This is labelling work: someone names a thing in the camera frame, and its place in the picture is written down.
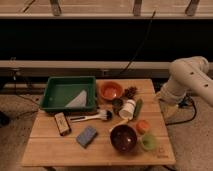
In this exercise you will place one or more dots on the yellow banana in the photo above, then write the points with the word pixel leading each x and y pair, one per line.
pixel 124 121

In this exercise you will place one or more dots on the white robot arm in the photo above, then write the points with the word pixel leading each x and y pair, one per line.
pixel 188 73

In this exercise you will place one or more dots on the green plastic tray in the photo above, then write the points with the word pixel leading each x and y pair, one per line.
pixel 60 91

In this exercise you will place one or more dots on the orange bowl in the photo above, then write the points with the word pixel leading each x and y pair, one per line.
pixel 110 90

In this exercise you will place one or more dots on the brown pine cone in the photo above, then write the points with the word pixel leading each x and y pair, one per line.
pixel 130 92

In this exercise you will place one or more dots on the white dish brush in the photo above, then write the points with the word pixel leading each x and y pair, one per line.
pixel 101 114

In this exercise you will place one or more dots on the white triangular cloth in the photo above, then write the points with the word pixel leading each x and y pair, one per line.
pixel 79 101

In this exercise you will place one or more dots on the white cup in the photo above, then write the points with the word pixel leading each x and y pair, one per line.
pixel 128 109

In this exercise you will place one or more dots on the green cucumber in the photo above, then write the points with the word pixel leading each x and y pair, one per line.
pixel 137 108

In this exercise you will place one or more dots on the wooden table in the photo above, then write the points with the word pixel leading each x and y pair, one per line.
pixel 47 148

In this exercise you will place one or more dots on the orange round fruit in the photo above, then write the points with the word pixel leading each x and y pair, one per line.
pixel 142 126

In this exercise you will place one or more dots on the dark brown bowl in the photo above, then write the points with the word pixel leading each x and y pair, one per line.
pixel 123 138

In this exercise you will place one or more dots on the blue sponge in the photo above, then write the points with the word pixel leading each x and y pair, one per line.
pixel 86 136

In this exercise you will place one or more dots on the brown rectangular box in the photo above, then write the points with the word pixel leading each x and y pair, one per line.
pixel 62 124

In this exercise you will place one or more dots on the green cup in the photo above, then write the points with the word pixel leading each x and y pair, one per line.
pixel 148 142

